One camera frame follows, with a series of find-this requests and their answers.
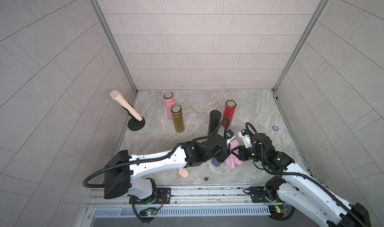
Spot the blue thermos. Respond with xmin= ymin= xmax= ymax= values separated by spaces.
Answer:
xmin=211 ymin=158 xmax=222 ymax=167

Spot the pink cloth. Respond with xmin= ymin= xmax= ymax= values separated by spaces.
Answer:
xmin=225 ymin=140 xmax=243 ymax=170

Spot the gold thermos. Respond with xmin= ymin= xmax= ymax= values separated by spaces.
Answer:
xmin=171 ymin=105 xmax=185 ymax=133

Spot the pink thermos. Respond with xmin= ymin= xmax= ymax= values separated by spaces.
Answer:
xmin=163 ymin=92 xmax=175 ymax=120

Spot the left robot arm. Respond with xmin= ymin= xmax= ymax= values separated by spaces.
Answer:
xmin=104 ymin=134 xmax=235 ymax=201

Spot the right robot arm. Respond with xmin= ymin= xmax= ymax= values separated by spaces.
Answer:
xmin=233 ymin=130 xmax=371 ymax=227

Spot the black thermos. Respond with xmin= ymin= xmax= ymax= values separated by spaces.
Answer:
xmin=208 ymin=110 xmax=222 ymax=135

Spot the red thermos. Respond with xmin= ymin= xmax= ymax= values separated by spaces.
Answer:
xmin=222 ymin=100 xmax=237 ymax=127

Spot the pink oval soap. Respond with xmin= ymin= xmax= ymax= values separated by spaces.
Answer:
xmin=178 ymin=169 xmax=189 ymax=178

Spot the right circuit board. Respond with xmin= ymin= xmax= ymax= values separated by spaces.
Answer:
xmin=269 ymin=205 xmax=286 ymax=219

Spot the circuit board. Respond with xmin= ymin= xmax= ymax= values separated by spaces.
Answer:
xmin=140 ymin=208 xmax=158 ymax=218
xmin=269 ymin=205 xmax=286 ymax=219

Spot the beige microphone on black stand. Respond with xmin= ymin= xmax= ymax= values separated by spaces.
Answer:
xmin=110 ymin=90 xmax=146 ymax=131

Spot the left circuit board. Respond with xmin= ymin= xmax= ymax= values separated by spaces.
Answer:
xmin=140 ymin=208 xmax=158 ymax=218

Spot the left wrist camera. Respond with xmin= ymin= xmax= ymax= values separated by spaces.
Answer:
xmin=225 ymin=130 xmax=236 ymax=145

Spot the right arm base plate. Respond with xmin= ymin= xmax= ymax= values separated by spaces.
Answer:
xmin=243 ymin=187 xmax=282 ymax=203

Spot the aluminium mounting rail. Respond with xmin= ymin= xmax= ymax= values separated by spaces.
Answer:
xmin=85 ymin=184 xmax=283 ymax=208

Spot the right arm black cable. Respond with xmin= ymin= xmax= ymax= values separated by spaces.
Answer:
xmin=245 ymin=121 xmax=368 ymax=227

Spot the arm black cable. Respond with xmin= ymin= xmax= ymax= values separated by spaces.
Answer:
xmin=245 ymin=121 xmax=368 ymax=227
xmin=82 ymin=116 xmax=231 ymax=189

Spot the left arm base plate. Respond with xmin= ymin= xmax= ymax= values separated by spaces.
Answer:
xmin=129 ymin=188 xmax=172 ymax=205

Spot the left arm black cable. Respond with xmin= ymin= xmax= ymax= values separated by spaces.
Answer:
xmin=82 ymin=116 xmax=231 ymax=189

